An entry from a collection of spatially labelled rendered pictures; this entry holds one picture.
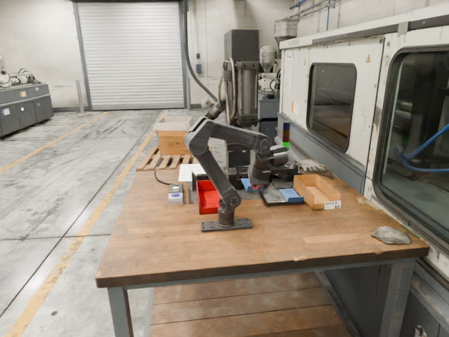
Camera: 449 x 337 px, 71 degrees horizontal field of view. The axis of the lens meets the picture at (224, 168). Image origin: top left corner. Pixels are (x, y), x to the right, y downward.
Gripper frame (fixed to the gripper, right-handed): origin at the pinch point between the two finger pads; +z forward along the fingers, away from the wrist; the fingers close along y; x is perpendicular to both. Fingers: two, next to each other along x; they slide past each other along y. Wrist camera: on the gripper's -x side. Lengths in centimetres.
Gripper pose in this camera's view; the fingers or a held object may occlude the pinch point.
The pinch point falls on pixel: (254, 187)
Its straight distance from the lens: 134.3
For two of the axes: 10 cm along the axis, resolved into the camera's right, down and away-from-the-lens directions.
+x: -9.9, 0.3, -1.3
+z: -0.8, 6.5, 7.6
